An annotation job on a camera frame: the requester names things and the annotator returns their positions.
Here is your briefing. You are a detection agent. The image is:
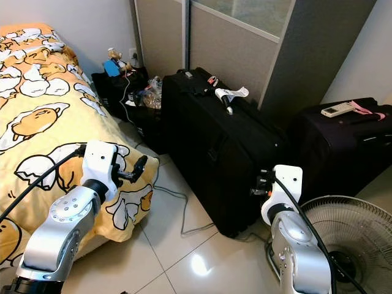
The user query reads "thin grey floor cable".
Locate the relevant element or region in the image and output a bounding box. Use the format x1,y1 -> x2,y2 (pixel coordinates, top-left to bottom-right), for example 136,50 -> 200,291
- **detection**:
153,184 -> 219,237

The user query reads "black bag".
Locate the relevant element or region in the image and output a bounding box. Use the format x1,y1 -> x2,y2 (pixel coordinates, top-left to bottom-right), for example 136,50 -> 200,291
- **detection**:
91,66 -> 166,154

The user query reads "large black suitcase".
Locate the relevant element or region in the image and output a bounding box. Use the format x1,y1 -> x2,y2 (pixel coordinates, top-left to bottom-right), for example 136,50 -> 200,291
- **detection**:
161,67 -> 290,239

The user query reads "small dark suitcase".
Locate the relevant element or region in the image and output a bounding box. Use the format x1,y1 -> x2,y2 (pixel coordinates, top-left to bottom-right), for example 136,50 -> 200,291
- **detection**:
290,97 -> 392,204

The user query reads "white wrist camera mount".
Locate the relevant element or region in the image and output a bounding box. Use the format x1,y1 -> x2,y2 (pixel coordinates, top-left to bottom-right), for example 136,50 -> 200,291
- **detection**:
83,140 -> 121,203
260,164 -> 304,225

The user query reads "crumpled clear plastic bag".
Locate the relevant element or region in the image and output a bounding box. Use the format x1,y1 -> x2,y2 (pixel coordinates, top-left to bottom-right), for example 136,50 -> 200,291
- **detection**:
136,75 -> 164,111

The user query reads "beige partition panel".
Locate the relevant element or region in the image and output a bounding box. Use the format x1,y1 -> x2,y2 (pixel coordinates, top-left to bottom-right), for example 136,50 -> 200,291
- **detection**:
134,0 -> 295,104

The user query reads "yellow egg print blanket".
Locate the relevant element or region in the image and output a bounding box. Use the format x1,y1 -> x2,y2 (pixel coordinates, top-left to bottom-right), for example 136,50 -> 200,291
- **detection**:
0,23 -> 159,270

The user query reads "small blue box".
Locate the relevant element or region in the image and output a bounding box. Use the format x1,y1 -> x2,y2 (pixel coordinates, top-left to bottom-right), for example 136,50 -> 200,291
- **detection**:
103,59 -> 121,77

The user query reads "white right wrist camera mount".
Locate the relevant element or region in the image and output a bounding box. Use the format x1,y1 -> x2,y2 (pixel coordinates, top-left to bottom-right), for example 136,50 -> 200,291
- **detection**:
260,164 -> 304,225

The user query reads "white remote control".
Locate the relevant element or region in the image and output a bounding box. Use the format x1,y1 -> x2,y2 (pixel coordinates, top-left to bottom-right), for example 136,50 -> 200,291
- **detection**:
320,102 -> 357,118

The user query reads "pink ribbon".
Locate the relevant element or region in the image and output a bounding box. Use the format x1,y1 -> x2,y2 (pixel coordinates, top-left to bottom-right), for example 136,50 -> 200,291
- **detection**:
348,100 -> 388,121

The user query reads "white squeezed tube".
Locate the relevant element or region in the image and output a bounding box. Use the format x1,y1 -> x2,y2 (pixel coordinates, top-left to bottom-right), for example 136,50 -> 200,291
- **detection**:
214,86 -> 249,115

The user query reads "beige toy figure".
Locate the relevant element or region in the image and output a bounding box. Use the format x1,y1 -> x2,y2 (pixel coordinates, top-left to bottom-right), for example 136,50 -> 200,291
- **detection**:
107,47 -> 134,69

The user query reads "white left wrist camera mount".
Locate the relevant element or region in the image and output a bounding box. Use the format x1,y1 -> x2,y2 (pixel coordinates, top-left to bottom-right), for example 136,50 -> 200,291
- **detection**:
83,140 -> 121,203

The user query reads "grey floor fan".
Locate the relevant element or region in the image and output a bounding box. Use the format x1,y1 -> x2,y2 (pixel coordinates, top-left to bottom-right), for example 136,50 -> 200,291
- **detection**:
266,195 -> 392,294

